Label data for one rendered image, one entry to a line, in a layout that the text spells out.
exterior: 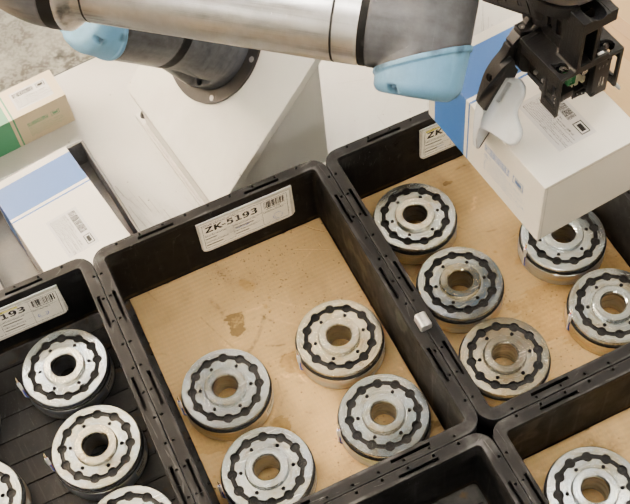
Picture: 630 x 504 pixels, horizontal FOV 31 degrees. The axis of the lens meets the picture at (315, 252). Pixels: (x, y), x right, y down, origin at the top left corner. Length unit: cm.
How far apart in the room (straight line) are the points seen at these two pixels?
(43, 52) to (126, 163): 122
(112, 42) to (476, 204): 49
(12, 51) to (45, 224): 141
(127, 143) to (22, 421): 53
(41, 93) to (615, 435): 97
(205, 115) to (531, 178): 60
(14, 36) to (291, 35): 206
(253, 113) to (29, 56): 146
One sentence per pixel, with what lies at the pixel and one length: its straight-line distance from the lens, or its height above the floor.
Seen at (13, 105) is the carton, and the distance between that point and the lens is 177.
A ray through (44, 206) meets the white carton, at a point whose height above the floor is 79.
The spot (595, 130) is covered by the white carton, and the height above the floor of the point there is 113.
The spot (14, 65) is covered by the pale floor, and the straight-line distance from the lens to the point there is 291.
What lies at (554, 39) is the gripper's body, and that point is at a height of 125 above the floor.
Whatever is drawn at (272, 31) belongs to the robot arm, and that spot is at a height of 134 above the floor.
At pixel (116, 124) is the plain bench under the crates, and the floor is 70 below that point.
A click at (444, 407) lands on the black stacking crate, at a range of 127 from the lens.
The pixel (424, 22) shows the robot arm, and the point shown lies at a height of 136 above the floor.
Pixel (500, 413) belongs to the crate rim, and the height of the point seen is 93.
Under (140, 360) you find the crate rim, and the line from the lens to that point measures 127.
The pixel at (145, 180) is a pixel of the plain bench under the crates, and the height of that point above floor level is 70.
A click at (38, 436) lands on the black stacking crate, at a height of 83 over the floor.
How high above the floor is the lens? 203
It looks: 57 degrees down
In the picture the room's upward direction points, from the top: 8 degrees counter-clockwise
